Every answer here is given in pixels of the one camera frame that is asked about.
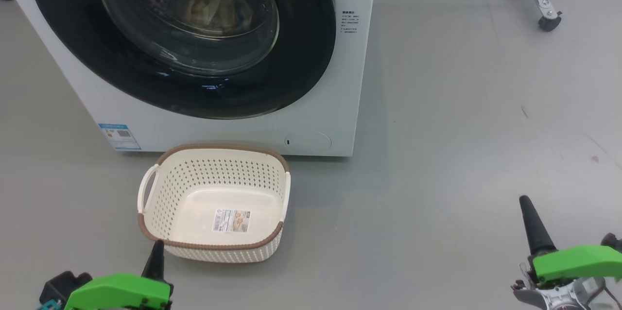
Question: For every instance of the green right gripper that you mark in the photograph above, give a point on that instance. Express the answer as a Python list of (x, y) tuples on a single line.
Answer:
[(578, 261)]

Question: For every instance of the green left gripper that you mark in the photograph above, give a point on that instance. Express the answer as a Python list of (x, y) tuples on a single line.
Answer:
[(116, 293)]

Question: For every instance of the round black glass washer door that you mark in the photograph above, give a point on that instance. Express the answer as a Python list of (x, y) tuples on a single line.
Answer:
[(73, 47)]

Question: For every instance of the cream yellow printed garment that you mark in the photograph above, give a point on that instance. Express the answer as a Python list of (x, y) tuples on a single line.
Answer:
[(209, 4)]

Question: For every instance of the white front-load washing machine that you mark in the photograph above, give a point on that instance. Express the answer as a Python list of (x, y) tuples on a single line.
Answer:
[(350, 81)]

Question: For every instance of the white product label sticker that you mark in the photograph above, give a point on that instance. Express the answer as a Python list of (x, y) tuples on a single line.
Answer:
[(231, 220)]

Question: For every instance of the cream perforated basket brown rim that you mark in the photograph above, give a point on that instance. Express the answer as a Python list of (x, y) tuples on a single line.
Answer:
[(214, 174)]

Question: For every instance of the blue energy label sticker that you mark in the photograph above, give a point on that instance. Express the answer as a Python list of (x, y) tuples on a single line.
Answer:
[(119, 136)]

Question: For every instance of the small printed text label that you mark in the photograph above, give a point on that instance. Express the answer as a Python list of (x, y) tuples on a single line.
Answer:
[(350, 22)]

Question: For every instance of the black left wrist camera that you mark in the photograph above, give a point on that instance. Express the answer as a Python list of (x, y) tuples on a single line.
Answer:
[(60, 288)]

